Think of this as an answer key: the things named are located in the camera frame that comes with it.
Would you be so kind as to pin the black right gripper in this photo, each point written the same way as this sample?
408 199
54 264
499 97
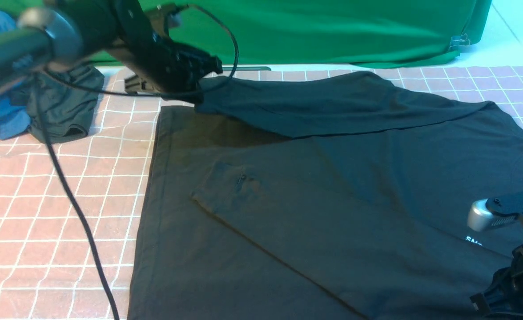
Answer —
503 299

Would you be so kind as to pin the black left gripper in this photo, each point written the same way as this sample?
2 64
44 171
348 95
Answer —
173 69

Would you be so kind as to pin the dark gray long-sleeved shirt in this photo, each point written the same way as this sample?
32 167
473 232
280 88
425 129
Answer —
336 199

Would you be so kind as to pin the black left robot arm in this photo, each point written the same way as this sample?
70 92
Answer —
57 38

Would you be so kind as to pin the dark crumpled garment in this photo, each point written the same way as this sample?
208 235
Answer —
68 113

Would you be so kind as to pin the blue crumpled garment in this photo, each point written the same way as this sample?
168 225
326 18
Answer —
13 118

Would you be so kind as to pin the green backdrop cloth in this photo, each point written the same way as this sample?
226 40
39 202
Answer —
374 33

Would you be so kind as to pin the clear binder clip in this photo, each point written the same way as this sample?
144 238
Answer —
458 41

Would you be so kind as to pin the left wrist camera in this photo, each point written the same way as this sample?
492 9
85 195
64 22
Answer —
163 18

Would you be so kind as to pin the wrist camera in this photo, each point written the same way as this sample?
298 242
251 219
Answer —
163 18
497 212

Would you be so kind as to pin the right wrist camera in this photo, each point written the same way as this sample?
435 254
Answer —
497 212

